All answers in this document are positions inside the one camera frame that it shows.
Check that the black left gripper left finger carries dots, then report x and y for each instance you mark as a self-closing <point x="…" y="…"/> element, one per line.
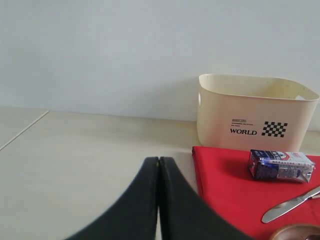
<point x="134" y="214"/>

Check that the red scalloped tablecloth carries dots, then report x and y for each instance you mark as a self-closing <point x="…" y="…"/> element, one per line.
<point x="227" y="186"/>

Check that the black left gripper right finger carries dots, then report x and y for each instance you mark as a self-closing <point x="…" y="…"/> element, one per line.
<point x="183" y="214"/>

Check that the blue white milk carton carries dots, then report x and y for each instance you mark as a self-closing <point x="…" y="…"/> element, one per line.
<point x="267" y="165"/>

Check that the silver table knife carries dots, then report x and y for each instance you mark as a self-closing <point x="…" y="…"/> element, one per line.
<point x="285" y="207"/>

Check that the cream plastic bin WORLD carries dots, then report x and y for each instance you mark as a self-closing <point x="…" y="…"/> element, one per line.
<point x="244" y="112"/>

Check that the round wooden plate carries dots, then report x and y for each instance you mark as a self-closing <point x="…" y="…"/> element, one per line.
<point x="301" y="231"/>

